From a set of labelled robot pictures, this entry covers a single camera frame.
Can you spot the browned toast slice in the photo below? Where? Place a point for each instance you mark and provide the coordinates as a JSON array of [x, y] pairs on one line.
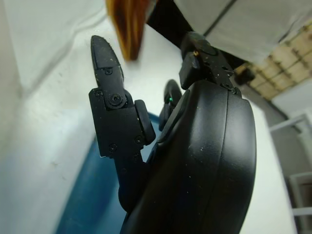
[[129, 29]]

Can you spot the wooden crate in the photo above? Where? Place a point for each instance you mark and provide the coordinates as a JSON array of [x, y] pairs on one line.
[[280, 70]]

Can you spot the blue plastic tray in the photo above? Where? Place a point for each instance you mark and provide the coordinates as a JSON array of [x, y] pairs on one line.
[[92, 190]]

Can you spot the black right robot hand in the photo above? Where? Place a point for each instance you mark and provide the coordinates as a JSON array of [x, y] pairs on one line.
[[200, 158]]

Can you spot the white metal frame furniture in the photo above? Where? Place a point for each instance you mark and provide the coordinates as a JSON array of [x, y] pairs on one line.
[[290, 122]]

